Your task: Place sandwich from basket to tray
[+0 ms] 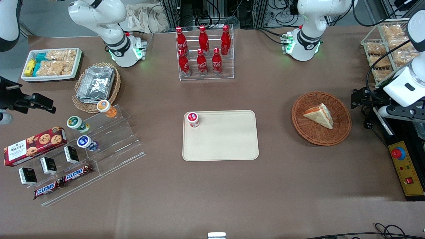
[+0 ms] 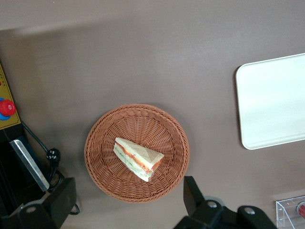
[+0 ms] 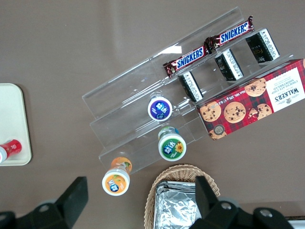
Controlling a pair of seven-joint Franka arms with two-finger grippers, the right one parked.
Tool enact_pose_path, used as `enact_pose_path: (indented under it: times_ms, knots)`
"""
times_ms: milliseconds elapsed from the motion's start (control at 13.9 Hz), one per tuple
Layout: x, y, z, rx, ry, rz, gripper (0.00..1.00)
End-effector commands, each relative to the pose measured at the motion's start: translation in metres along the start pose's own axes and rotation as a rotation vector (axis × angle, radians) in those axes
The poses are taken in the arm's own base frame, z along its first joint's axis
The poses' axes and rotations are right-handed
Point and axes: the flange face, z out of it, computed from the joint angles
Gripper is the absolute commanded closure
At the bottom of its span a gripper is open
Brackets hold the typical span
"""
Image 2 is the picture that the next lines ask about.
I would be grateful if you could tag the cream plastic serving tray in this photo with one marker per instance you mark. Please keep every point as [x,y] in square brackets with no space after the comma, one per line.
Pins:
[271,102]

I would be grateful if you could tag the clear acrylic bottle rack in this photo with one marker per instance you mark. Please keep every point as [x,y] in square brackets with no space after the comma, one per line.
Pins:
[286,212]

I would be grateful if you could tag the yellow emergency stop control box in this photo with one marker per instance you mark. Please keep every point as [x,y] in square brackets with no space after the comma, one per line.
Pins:
[7,95]

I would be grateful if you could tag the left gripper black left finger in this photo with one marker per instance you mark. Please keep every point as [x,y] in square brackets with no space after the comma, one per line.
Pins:
[63,198]

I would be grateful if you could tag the black countertop appliance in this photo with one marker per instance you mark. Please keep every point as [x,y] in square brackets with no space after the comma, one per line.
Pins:
[14,171]

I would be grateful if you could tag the triangular sandwich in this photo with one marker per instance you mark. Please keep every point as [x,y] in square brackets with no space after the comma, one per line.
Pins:
[133,152]

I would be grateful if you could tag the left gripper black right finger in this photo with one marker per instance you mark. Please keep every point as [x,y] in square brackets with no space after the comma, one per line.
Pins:
[193,195]

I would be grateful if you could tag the brown round wicker basket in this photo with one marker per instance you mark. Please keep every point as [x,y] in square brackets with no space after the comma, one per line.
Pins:
[133,190]

